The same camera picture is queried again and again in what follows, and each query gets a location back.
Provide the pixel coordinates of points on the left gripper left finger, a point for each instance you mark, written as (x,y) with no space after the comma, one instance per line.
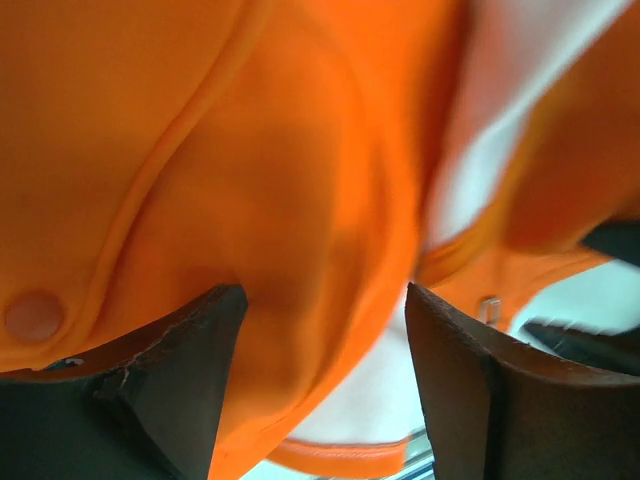
(144,406)

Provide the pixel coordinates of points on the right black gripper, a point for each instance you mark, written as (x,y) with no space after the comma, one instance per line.
(592,318)

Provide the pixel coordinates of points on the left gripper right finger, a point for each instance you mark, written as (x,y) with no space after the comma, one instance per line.
(497,408)

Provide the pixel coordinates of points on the orange jacket with pink lining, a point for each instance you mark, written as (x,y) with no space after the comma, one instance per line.
(321,155)

